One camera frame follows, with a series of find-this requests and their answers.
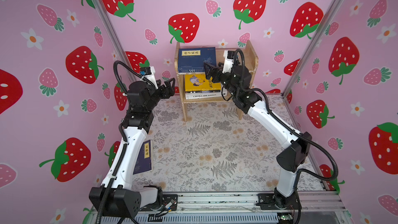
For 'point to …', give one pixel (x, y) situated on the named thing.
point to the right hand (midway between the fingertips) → (211, 62)
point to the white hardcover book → (202, 95)
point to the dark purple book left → (144, 160)
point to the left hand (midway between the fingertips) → (168, 79)
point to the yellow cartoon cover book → (199, 82)
